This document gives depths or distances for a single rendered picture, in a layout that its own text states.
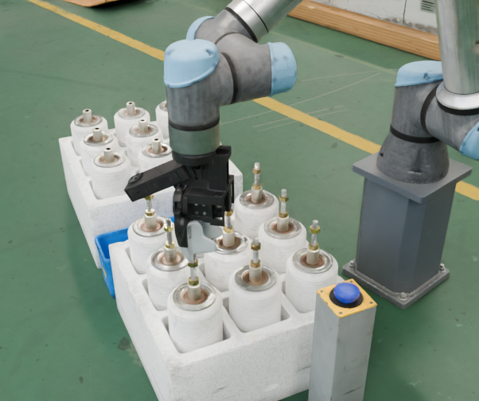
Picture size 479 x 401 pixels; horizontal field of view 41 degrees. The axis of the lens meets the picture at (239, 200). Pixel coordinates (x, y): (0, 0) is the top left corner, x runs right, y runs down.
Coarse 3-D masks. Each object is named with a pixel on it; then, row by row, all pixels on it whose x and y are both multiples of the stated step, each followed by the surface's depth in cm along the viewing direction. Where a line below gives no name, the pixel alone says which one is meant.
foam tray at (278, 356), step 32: (128, 256) 137; (128, 288) 125; (128, 320) 135; (160, 320) 117; (224, 320) 117; (288, 320) 116; (160, 352) 110; (192, 352) 110; (224, 352) 110; (256, 352) 114; (288, 352) 118; (160, 384) 118; (192, 384) 111; (224, 384) 114; (256, 384) 118; (288, 384) 122
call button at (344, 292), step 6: (342, 282) 102; (348, 282) 102; (336, 288) 101; (342, 288) 101; (348, 288) 101; (354, 288) 101; (336, 294) 100; (342, 294) 100; (348, 294) 100; (354, 294) 100; (342, 300) 100; (348, 300) 99; (354, 300) 100
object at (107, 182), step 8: (128, 160) 154; (96, 168) 150; (104, 168) 150; (112, 168) 150; (120, 168) 150; (128, 168) 153; (96, 176) 151; (104, 176) 150; (112, 176) 150; (120, 176) 151; (128, 176) 154; (96, 184) 152; (104, 184) 151; (112, 184) 151; (120, 184) 152; (96, 192) 154; (104, 192) 152; (112, 192) 152; (120, 192) 153
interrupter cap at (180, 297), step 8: (184, 288) 113; (208, 288) 113; (176, 296) 111; (184, 296) 111; (208, 296) 111; (176, 304) 109; (184, 304) 109; (192, 304) 109; (200, 304) 109; (208, 304) 109
